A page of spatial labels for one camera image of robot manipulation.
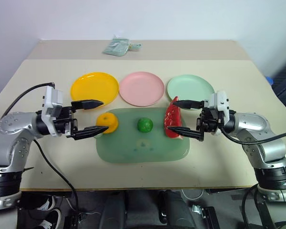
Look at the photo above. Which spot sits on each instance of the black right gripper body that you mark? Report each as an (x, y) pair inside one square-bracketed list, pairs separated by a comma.
[(208, 121)]

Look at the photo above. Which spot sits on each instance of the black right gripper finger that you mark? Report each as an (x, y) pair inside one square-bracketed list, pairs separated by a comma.
[(187, 132), (189, 104)]

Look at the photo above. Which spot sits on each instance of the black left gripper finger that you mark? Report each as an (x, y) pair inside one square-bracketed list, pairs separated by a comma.
[(87, 104), (89, 132)]

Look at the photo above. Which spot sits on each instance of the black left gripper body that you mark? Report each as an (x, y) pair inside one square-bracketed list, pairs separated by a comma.
[(64, 124)]

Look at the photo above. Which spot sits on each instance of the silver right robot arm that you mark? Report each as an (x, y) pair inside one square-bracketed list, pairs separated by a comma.
[(262, 138)]

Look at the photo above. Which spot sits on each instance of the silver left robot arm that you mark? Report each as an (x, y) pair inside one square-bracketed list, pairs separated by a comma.
[(13, 133)]

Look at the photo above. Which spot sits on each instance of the yellow round plate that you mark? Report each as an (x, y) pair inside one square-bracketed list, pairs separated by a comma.
[(94, 90)]

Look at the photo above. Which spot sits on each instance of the light green round plate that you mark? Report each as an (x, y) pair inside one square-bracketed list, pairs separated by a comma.
[(190, 86)]

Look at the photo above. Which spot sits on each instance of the orange fruit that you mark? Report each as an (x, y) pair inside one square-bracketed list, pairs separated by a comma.
[(108, 122)]

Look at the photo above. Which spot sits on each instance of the green lime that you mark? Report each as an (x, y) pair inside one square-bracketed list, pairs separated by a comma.
[(145, 124)]

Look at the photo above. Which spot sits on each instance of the pink round plate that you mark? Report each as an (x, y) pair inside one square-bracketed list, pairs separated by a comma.
[(141, 88)]

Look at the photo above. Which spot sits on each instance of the red watermelon slice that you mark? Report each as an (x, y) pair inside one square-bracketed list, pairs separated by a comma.
[(173, 118)]

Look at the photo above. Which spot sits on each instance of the translucent green rectangular tray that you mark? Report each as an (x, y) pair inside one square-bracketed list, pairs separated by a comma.
[(143, 143)]

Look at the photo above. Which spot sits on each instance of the green plastic bag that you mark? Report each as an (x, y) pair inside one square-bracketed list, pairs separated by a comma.
[(115, 48)]

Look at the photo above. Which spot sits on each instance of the blue bin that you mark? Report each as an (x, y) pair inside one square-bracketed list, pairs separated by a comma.
[(269, 80)]

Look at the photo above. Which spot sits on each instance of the dark rounded robot leg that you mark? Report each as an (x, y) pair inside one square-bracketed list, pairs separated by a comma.
[(174, 210), (114, 210)]

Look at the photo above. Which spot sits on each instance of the black and white sneaker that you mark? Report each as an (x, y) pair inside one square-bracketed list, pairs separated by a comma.
[(50, 219), (46, 205)]

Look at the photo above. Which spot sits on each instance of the black chair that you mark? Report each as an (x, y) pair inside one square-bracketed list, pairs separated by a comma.
[(284, 83)]

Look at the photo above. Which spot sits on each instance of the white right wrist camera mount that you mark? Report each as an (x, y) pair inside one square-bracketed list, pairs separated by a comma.
[(221, 101)]

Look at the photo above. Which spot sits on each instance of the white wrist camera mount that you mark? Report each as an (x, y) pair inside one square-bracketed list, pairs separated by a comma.
[(221, 101), (51, 101)]

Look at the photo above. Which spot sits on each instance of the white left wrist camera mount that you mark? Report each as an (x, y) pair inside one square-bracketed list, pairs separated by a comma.
[(51, 101)]

